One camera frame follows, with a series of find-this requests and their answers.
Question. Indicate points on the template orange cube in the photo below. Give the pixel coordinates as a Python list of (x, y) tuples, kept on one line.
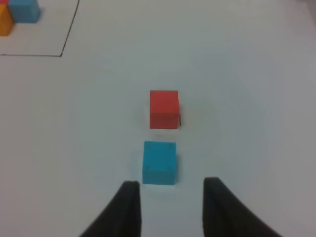
[(6, 21)]

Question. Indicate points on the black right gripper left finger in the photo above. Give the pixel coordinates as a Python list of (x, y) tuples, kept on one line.
[(121, 217)]

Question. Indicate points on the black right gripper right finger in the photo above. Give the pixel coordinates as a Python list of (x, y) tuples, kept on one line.
[(224, 215)]

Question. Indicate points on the white template sheet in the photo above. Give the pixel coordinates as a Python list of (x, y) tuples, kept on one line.
[(45, 38)]

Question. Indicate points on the template blue cube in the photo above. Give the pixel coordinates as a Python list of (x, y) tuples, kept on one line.
[(24, 11)]

